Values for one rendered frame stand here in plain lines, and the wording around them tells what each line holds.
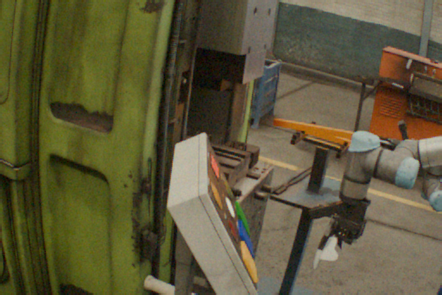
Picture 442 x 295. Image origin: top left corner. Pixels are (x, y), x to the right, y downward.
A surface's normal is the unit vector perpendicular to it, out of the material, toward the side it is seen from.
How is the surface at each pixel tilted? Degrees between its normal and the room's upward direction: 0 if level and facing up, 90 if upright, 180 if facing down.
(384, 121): 90
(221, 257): 90
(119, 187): 90
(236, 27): 90
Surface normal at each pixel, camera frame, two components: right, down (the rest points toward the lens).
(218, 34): -0.39, 0.26
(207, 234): 0.04, 0.35
